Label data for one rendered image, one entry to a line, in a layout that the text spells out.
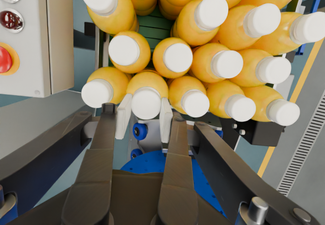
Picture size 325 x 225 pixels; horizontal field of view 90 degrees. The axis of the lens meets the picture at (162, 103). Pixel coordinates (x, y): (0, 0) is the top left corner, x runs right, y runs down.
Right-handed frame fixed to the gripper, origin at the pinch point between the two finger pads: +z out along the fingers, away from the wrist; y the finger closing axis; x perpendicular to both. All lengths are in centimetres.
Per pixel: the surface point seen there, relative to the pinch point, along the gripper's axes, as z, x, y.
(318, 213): 116, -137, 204
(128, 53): 5.4, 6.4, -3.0
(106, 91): 5.4, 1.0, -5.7
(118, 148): 117, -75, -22
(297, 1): 18.8, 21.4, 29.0
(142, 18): 26.6, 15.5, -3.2
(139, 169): 12.1, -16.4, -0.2
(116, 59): 5.4, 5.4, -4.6
